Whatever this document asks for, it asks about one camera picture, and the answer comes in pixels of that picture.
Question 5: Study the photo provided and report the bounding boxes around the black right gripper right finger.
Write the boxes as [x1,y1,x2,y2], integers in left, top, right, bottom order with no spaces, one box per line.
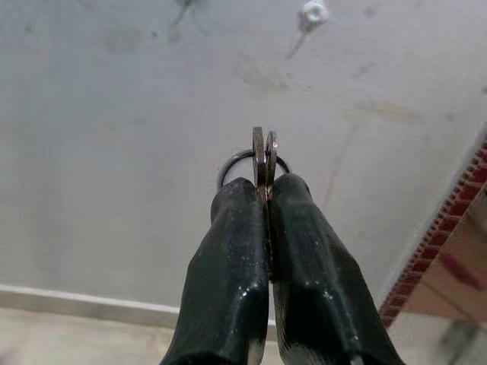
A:
[268,173,401,365]

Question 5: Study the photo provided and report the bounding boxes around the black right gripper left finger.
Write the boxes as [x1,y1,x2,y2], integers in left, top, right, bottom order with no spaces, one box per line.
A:
[159,177,272,365]

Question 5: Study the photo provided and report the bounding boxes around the small keys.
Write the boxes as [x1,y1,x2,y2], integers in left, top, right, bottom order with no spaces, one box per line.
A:
[217,126,291,282]

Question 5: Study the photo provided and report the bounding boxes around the white skirting board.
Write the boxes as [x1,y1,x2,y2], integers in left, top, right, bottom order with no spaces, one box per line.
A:
[0,284,277,329]

